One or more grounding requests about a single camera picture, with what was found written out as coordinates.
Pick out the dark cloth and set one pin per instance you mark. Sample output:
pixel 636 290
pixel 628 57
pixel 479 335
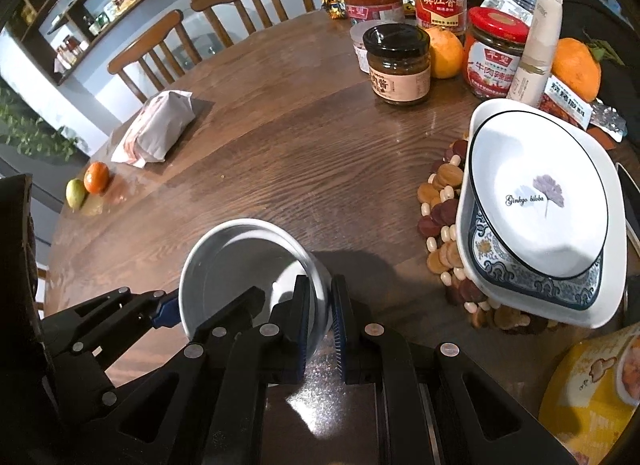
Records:
pixel 595 10

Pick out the small pink lid jar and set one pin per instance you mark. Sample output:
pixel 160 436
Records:
pixel 357 52

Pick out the green pear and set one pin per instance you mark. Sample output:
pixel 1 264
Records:
pixel 75 194

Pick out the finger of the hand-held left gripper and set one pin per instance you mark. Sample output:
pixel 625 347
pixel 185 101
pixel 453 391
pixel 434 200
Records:
pixel 167 315
pixel 107 397

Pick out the silver foil packet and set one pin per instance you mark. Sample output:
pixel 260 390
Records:
pixel 607 120

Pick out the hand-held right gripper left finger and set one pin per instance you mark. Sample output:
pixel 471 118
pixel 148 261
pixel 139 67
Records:
pixel 300 345

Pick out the white square dish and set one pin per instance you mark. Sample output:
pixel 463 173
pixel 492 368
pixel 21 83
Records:
pixel 595 312

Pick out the small white bowl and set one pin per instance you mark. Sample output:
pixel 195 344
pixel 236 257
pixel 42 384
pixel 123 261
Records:
pixel 235 255

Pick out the white plastic food packet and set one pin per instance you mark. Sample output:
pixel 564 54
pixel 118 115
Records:
pixel 155 127

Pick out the wooden bead trivet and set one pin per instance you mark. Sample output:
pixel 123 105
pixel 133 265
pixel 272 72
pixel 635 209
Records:
pixel 440 215

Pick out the blue patterned plate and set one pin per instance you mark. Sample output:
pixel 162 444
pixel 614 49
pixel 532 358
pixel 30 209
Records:
pixel 500 275

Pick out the beige tube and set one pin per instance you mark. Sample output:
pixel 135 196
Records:
pixel 537 50

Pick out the dark wooden wall shelf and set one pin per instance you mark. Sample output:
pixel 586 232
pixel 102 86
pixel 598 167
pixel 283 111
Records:
pixel 100 5

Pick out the white plate with leaf print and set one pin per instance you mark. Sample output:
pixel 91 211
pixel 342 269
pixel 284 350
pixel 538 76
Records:
pixel 540 225

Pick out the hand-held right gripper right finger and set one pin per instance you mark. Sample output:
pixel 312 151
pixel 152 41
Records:
pixel 339 330

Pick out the orange with leaf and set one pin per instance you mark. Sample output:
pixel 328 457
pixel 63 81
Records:
pixel 575 70

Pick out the yellow snack bag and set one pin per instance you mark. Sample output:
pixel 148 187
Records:
pixel 575 395

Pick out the green trailing plant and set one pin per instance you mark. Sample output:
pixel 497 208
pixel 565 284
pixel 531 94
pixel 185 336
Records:
pixel 35 130

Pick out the red lid sauce jar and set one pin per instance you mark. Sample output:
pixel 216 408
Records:
pixel 492 60

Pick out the black lid sauce jar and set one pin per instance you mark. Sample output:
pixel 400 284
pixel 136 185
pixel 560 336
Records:
pixel 397 70

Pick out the yellow candy wrapper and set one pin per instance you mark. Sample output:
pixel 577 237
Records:
pixel 334 2

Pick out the red seasoning packet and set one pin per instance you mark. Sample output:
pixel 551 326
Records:
pixel 565 102

